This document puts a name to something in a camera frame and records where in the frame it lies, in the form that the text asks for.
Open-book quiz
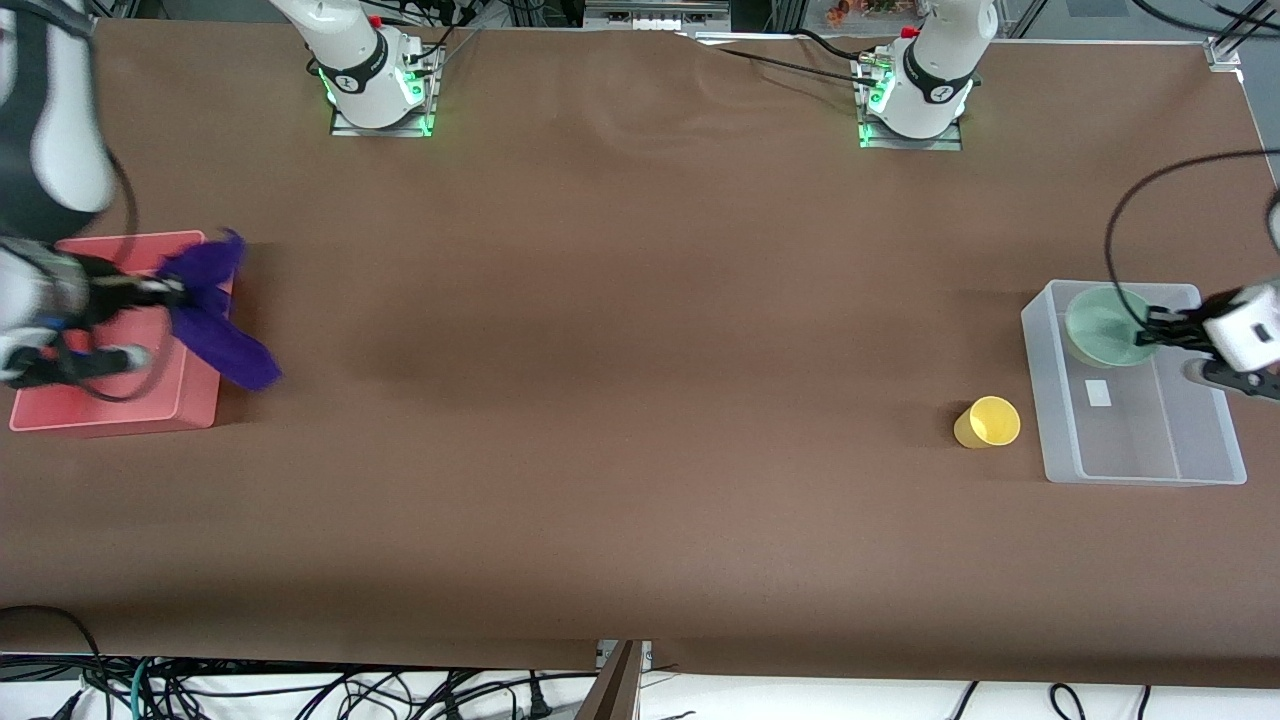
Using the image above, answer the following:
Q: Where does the yellow cup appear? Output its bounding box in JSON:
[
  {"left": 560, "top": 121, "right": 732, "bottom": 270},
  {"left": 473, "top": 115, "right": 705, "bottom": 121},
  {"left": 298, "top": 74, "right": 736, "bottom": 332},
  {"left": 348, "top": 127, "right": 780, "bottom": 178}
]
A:
[{"left": 953, "top": 396, "right": 1022, "bottom": 450}]

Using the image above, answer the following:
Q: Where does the thick black floor cable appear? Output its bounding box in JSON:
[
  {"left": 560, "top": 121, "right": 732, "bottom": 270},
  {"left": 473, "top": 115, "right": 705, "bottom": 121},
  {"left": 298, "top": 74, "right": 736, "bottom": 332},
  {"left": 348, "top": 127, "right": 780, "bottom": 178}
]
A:
[{"left": 0, "top": 604, "right": 103, "bottom": 701}]

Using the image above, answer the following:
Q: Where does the thin black table cable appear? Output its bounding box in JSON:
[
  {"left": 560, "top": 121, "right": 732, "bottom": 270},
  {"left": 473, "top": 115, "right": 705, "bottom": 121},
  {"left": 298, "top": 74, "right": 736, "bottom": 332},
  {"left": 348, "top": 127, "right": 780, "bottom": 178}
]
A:
[{"left": 690, "top": 33, "right": 871, "bottom": 83}]

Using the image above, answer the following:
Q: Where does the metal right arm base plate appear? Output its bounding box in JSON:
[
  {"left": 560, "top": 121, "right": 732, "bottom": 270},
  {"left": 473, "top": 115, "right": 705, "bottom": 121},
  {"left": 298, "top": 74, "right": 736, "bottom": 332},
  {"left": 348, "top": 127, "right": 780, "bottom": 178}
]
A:
[{"left": 330, "top": 45, "right": 441, "bottom": 138}]

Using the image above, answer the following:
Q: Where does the pale green bowl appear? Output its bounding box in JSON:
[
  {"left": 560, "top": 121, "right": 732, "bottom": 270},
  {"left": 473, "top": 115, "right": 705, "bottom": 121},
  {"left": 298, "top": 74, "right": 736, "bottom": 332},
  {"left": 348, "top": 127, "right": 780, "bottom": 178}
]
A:
[{"left": 1064, "top": 285, "right": 1157, "bottom": 370}]

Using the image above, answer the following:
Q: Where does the pink plastic bin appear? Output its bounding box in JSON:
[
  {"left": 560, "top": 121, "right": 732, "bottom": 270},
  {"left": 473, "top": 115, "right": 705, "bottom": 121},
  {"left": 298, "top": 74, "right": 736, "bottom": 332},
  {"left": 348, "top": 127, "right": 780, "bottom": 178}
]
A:
[{"left": 10, "top": 230, "right": 236, "bottom": 434}]

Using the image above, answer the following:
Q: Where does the thick black table cable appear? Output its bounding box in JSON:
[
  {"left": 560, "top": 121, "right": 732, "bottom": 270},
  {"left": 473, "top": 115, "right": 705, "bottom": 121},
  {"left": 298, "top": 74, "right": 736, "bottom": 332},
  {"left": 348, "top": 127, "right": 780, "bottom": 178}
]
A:
[{"left": 795, "top": 27, "right": 883, "bottom": 63}]

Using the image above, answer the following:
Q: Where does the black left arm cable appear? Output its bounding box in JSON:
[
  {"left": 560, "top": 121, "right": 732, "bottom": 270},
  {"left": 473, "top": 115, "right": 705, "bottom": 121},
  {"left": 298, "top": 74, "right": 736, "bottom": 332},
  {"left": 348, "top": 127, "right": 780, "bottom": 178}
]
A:
[{"left": 1103, "top": 149, "right": 1280, "bottom": 336}]

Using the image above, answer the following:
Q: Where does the brown table cover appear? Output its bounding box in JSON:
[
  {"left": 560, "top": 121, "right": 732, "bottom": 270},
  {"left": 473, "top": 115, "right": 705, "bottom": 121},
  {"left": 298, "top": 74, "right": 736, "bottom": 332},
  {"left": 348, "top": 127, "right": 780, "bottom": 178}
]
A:
[{"left": 0, "top": 18, "right": 1280, "bottom": 691}]

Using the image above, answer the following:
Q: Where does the purple cloth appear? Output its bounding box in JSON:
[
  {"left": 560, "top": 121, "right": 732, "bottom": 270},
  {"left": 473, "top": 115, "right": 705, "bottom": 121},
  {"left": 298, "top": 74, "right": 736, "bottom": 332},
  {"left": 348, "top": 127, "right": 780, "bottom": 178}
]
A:
[{"left": 155, "top": 228, "right": 284, "bottom": 392}]

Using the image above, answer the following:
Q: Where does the dark table frame post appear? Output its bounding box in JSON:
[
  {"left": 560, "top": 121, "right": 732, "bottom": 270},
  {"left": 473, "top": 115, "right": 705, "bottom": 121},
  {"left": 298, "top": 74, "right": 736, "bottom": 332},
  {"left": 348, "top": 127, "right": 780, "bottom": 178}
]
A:
[{"left": 578, "top": 640, "right": 643, "bottom": 720}]

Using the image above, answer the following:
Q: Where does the translucent white plastic bin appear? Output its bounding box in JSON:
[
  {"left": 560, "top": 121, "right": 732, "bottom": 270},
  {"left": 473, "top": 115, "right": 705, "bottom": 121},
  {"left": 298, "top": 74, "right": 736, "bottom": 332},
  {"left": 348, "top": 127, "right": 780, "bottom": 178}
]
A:
[{"left": 1020, "top": 280, "right": 1248, "bottom": 487}]

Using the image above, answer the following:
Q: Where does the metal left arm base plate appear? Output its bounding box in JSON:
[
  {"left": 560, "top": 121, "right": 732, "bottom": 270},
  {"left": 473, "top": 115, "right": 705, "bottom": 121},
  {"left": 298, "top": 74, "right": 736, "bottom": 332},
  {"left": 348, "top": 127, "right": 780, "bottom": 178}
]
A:
[{"left": 856, "top": 55, "right": 965, "bottom": 151}]

